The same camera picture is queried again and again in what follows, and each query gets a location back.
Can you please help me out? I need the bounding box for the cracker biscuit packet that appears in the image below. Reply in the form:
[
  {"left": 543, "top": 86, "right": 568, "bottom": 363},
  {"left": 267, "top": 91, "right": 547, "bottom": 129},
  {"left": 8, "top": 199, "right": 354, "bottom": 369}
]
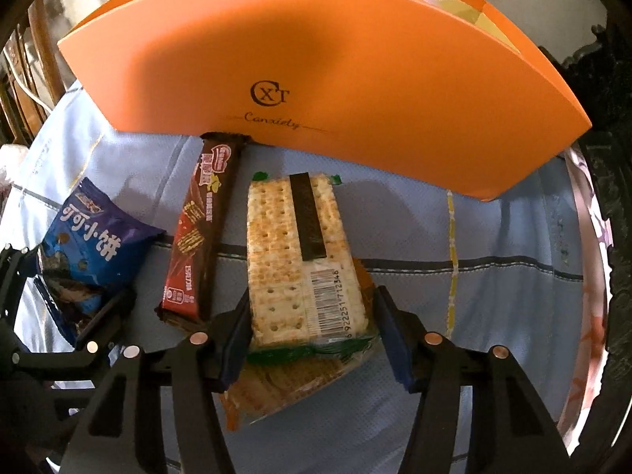
[{"left": 218, "top": 256, "right": 384, "bottom": 433}]

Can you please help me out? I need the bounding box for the orange cardboard box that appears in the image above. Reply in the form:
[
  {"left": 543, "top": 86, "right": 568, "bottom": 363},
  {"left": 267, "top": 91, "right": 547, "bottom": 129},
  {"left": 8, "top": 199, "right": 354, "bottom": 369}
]
[{"left": 59, "top": 0, "right": 590, "bottom": 200}]

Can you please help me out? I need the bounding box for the pink patterned mat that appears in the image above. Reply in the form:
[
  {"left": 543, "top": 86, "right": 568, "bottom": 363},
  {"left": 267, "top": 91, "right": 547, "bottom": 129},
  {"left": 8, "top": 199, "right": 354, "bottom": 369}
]
[{"left": 557, "top": 145, "right": 614, "bottom": 453}]

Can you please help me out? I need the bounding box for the carved brown wooden chair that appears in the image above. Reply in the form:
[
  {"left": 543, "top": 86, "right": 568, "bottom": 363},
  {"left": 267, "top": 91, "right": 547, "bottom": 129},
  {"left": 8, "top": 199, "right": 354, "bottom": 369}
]
[{"left": 1, "top": 0, "right": 66, "bottom": 146}]

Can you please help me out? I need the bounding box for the brown chocolate wafer bar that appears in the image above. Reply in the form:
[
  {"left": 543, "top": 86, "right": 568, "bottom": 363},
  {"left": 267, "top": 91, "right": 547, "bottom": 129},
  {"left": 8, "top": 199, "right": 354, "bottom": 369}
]
[{"left": 155, "top": 132, "right": 251, "bottom": 331}]

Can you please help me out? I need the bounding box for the soda cracker packet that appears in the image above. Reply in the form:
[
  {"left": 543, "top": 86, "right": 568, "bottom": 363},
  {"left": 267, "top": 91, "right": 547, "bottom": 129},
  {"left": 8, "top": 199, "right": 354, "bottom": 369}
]
[{"left": 246, "top": 173, "right": 376, "bottom": 365}]

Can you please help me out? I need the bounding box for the blue checked tablecloth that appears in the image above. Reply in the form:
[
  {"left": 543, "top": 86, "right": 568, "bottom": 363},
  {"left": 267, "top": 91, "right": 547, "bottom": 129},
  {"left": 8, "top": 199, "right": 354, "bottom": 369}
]
[{"left": 1, "top": 86, "right": 583, "bottom": 473}]

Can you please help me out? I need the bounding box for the blue cookie packet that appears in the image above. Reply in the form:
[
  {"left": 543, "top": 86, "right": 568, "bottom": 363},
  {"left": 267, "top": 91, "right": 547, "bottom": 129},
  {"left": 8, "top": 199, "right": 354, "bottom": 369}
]
[{"left": 34, "top": 178, "right": 165, "bottom": 346}]

